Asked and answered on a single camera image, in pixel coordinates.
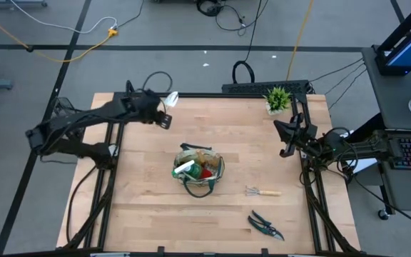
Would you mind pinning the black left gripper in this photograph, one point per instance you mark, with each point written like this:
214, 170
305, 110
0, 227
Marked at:
145, 107

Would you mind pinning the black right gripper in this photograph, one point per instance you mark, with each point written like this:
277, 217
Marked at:
305, 132

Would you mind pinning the cream canvas bag green trim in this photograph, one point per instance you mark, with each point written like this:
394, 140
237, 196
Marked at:
195, 146

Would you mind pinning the green white spray bottle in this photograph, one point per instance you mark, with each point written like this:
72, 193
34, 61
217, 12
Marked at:
193, 170

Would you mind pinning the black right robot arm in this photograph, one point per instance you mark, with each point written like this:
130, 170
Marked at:
362, 146

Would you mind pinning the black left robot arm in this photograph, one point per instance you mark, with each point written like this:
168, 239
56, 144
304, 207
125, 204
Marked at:
84, 118

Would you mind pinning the white plastic piece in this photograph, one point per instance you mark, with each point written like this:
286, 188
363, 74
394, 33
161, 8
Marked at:
172, 99

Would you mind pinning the green plant in white pot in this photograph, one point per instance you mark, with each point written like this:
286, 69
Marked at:
277, 100

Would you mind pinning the black perforated equipment box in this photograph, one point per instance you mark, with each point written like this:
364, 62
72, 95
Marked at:
262, 87

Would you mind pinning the white paper sheet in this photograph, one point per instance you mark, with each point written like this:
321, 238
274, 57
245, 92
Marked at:
366, 165

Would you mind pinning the dark grey computer desk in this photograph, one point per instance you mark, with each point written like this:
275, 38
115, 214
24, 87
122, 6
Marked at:
387, 100

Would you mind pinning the grey cart base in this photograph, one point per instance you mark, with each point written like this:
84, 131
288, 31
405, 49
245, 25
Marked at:
13, 3

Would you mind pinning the black aluminium table frame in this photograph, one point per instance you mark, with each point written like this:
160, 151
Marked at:
209, 95

